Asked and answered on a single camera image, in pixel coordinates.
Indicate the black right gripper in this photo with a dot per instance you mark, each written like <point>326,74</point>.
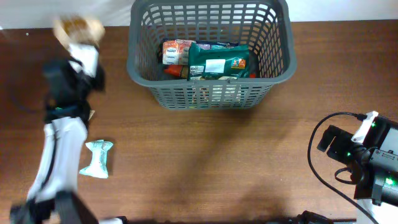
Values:
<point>334,143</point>

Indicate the brown wrapper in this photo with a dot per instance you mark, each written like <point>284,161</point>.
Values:
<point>91,114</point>
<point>78,30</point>

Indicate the light teal packet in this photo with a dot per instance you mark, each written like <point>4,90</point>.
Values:
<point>97,167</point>

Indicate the orange tan cracker package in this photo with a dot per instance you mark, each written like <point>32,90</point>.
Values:
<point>181,71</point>

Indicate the green white snack bag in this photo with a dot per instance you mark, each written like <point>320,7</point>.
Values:
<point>218,64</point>

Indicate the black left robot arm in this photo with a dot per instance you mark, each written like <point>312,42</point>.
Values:
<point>67,115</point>

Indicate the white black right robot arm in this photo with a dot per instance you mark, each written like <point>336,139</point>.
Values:
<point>370,165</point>

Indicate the grey plastic basket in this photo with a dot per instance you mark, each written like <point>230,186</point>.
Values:
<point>264,26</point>

